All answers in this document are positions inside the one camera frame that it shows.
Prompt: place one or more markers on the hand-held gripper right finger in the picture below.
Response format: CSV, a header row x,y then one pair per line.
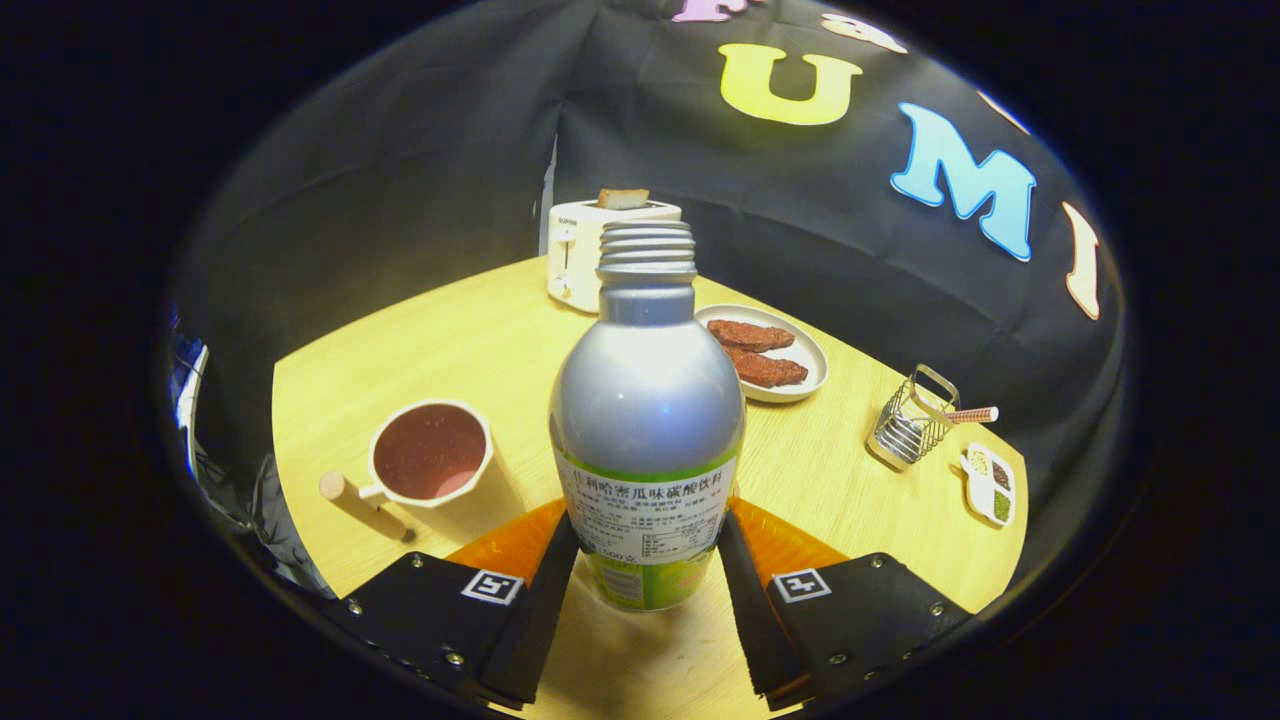
x,y
748,615

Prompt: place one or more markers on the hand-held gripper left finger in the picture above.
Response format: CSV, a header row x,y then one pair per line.
x,y
540,620

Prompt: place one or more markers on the silver juice bottle green label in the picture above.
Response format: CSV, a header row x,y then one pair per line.
x,y
648,400

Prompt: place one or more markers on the wooden table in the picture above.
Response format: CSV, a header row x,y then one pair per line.
x,y
820,480

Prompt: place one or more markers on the brown meat slice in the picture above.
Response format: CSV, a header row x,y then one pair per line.
x,y
768,368
750,335

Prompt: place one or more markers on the round white plate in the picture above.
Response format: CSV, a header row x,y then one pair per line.
x,y
812,355

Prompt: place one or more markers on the white divided condiment dish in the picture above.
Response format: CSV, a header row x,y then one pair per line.
x,y
990,485

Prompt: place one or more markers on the dark crumpled cloth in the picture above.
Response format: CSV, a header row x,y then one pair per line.
x,y
270,520

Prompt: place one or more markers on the white toaster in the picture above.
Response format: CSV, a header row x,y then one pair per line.
x,y
575,260

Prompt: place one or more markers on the toast slice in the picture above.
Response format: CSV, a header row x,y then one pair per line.
x,y
623,199

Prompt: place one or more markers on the black backdrop cloth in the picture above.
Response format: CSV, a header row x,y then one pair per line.
x,y
400,200

